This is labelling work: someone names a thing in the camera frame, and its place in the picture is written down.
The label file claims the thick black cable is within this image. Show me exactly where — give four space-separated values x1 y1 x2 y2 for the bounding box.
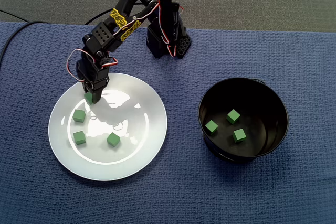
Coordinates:
0 8 113 63

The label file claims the black metal bucket container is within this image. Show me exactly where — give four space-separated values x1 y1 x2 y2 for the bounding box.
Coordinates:
197 77 290 164

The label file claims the blue woven table cloth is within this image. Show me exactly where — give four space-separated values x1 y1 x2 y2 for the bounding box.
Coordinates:
0 21 336 224

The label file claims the thin black cable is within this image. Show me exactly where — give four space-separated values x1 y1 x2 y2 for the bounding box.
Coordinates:
0 9 29 23

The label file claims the white round plate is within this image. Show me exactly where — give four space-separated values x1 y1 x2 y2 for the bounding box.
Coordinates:
48 72 168 182

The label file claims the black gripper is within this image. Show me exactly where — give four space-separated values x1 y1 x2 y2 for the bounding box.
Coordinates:
76 55 110 104

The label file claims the white red servo wire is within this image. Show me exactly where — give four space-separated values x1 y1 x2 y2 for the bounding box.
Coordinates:
66 48 87 82

